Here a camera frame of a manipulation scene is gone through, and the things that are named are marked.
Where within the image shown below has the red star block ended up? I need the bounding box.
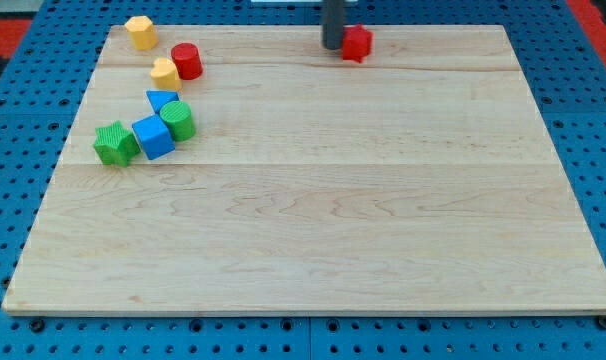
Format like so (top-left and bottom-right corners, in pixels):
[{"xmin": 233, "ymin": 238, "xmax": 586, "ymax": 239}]
[{"xmin": 341, "ymin": 24, "xmax": 373, "ymax": 63}]

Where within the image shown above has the light wooden board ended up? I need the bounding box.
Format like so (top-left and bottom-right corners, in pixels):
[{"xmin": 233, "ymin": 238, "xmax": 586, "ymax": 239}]
[{"xmin": 2, "ymin": 25, "xmax": 606, "ymax": 317}]

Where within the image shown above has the green star block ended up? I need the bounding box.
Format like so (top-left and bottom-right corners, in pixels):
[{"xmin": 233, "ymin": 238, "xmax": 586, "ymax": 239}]
[{"xmin": 93, "ymin": 121, "xmax": 141, "ymax": 167}]

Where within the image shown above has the green cylinder block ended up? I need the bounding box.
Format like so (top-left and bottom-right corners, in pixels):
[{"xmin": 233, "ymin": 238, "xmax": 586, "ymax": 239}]
[{"xmin": 160, "ymin": 101, "xmax": 196, "ymax": 142}]

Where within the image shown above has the blue cube block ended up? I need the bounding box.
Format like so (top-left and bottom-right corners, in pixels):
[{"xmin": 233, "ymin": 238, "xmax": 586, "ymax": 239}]
[{"xmin": 132, "ymin": 115, "xmax": 175, "ymax": 160}]

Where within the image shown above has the red cylinder block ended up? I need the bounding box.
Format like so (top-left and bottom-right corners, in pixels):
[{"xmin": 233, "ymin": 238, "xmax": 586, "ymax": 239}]
[{"xmin": 171, "ymin": 42, "xmax": 203, "ymax": 80}]

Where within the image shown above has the blue triangle block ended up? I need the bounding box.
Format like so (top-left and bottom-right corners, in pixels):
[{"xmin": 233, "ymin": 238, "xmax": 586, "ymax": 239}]
[{"xmin": 146, "ymin": 90, "xmax": 180, "ymax": 114}]

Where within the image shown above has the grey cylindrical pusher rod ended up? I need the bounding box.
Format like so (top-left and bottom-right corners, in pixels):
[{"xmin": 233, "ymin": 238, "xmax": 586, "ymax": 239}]
[{"xmin": 321, "ymin": 0, "xmax": 345, "ymax": 50}]

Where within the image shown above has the yellow heart block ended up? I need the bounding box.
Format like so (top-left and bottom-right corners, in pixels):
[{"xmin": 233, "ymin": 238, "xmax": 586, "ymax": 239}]
[{"xmin": 150, "ymin": 57, "xmax": 182, "ymax": 91}]

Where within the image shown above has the yellow hexagon block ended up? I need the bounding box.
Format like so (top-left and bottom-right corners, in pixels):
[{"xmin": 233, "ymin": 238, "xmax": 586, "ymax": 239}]
[{"xmin": 124, "ymin": 15, "xmax": 158, "ymax": 50}]

